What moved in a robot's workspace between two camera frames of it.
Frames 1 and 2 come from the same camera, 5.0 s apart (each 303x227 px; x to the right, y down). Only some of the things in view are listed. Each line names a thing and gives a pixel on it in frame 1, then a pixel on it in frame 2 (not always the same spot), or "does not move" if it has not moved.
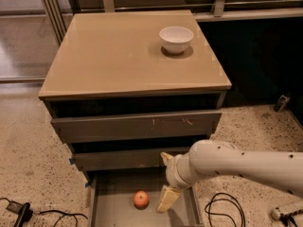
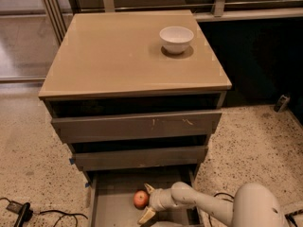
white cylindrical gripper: (171, 171) -> (158, 199)
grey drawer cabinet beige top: (125, 88) does not move
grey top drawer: (85, 129) does not move
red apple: (141, 200) does not move
